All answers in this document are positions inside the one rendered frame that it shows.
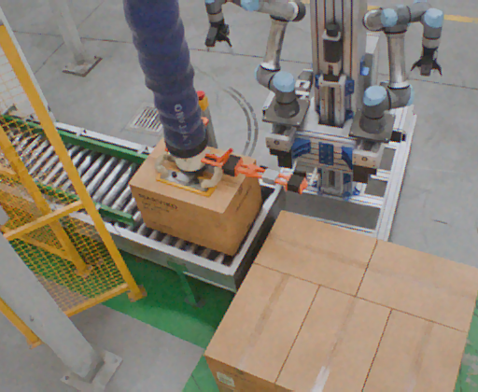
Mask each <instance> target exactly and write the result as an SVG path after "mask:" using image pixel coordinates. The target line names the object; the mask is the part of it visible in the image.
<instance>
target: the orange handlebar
mask: <svg viewBox="0 0 478 392"><path fill-rule="evenodd" d="M201 118H202V120H203V121H204V125H205V126H206V125H207V124H208V122H209V121H208V118H206V117H201ZM205 156H206V157H208V158H211V159H215V160H218V159H219V158H220V157H218V156H215V155H212V154H208V153H205ZM201 161H202V162H205V163H209V164H211V165H215V166H217V167H221V163H220V162H217V161H209V160H205V159H201ZM241 167H244V168H247V169H246V170H243V169H239V168H238V169H237V173H240V174H243V175H246V176H247V177H250V178H261V179H262V175H259V174H258V172H260V173H265V171H266V169H263V168H260V167H259V166H258V165H255V164H251V163H250V164H247V163H243V162H242V163H241ZM278 177H279V178H285V179H288V175H282V174H279V175H278ZM274 182H275V183H277V184H280V185H284V184H285V182H286V181H284V180H281V179H277V178H276V179H275V181H274ZM307 187H308V183H307V181H305V182H304V184H303V186H302V190H305V189H307Z"/></svg>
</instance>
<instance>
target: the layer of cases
mask: <svg viewBox="0 0 478 392"><path fill-rule="evenodd" d="M477 295H478V268H476V267H472V266H468V265H465V264H462V263H460V262H456V261H452V260H449V259H445V258H441V257H438V256H432V255H431V254H427V253H425V252H422V251H419V250H413V249H411V248H408V247H406V246H402V245H397V244H392V243H389V242H386V241H384V240H380V239H378V241H377V238H375V237H371V236H369V235H368V236H367V235H363V234H360V233H357V232H354V231H349V230H347V229H344V228H340V227H337V226H336V227H335V226H332V225H329V224H326V223H323V222H320V221H316V220H313V219H311V218H308V217H303V216H299V215H297V214H291V213H288V212H285V211H282V212H281V213H280V215H279V216H278V218H277V220H276V222H275V224H274V225H273V227H272V229H271V231H270V232H269V234H268V236H267V237H266V239H265V243H264V245H263V247H262V249H261V250H260V252H259V254H258V255H257V257H256V259H255V261H254V263H252V265H251V267H250V269H249V271H248V273H247V275H246V278H245V280H244V282H243V284H242V285H241V287H240V288H239V289H238V291H237V293H236V295H235V297H234V299H233V300H232V304H231V306H230V308H229V309H228V311H227V313H226V314H225V315H224V317H223V318H222V320H221V322H220V326H219V327H218V329H217V331H216V333H215V335H214V336H213V338H212V339H211V341H210V343H209V345H208V347H207V349H206V350H205V351H204V357H205V359H206V361H207V364H208V365H209V367H210V369H211V372H213V376H214V378H215V380H216V382H217V383H219V384H221V385H225V386H227V387H229V388H232V389H234V390H235V391H239V392H453V390H454V386H455V383H456V379H457V373H458V369H459V365H460V361H461V358H462V354H463V351H464V346H465V343H466V339H467V336H468V331H469V328H470V323H471V317H472V314H473V310H474V306H475V303H476V298H477Z"/></svg>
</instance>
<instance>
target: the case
mask: <svg viewBox="0 0 478 392"><path fill-rule="evenodd" d="M165 147H166V145H165V143H164V136H163V137H162V139H161V140H160V142H159V143H158V144H157V146H156V147H155V149H154V150H152V151H151V153H150V154H149V155H148V157H147V158H146V160H145V161H144V162H143V165H142V166H141V167H140V168H139V169H138V170H137V172H136V173H135V174H134V176H133V177H132V179H131V181H130V182H129V183H128V184H129V186H130V189H131V193H132V195H133V196H134V200H135V202H136V204H137V207H138V209H139V211H140V212H141V215H142V218H143V221H144V223H145V225H146V226H147V227H150V228H152V229H155V230H157V231H162V232H165V233H167V234H170V235H173V236H175V237H178V238H181V239H183V240H186V241H189V242H192V243H195V244H197V245H201V246H204V247H210V248H212V249H214V250H217V251H219V252H222V253H225V254H228V255H230V256H234V255H235V253H236V251H237V249H238V248H239V247H240V245H241V243H242V242H243V240H244V239H245V237H246V234H247V232H248V230H249V228H250V226H251V224H252V223H253V221H254V219H255V217H256V216H257V215H258V213H259V211H260V209H261V207H262V206H263V202H262V197H261V191H260V179H259V178H250V177H247V176H246V175H243V174H240V173H239V175H238V176H237V177H232V176H228V175H224V174H223V173H222V177H221V179H220V180H219V181H218V185H217V186H216V188H215V190H214V191H213V193H212V194H211V197H204V196H202V195H199V194H195V193H193V192H190V191H187V190H184V189H180V188H177V187H174V186H170V185H167V184H165V183H162V182H160V181H156V180H155V178H156V177H157V176H158V174H159V172H157V171H156V170H155V168H154V162H155V160H157V158H158V157H159V156H160V155H161V154H162V153H163V152H164V150H165ZM231 155H234V156H238V157H241V158H242V159H243V161H244V163H247V164H250V163H251V164H255V165H257V161H256V159H252V158H249V157H246V156H242V155H238V154H234V153H231ZM162 165H163V167H164V166H166V167H169V168H172V169H175V170H178V171H179V169H178V166H177V164H176V163H174V162H171V161H164V163H163V164H162ZM196 176H198V177H201V178H208V179H211V178H212V177H213V174H211V173H208V172H205V171H203V172H202V173H200V174H198V175H196Z"/></svg>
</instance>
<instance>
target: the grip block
mask: <svg viewBox="0 0 478 392"><path fill-rule="evenodd" d="M242 162H244V161H243V159H242V158H241V157H238V156H234V155H231V154H230V156H228V157H227V158H226V159H225V161H223V163H222V164H221V169H222V173H223V174H224V175H228V176H232V177H237V176H238V175H239V173H237V169H238V168H239V169H243V167H241V163H242Z"/></svg>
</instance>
